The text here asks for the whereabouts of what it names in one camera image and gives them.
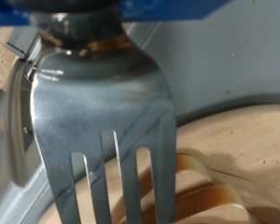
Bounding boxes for black spatula with blue block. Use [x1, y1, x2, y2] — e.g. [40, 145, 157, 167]
[0, 0, 234, 224]

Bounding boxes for white bread slice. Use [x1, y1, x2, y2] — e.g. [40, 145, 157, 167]
[143, 185, 251, 224]
[139, 153, 213, 200]

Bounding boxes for round wooden board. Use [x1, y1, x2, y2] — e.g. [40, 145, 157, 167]
[36, 104, 280, 224]

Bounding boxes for silver toaster oven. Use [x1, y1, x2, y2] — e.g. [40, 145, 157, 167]
[0, 21, 280, 224]

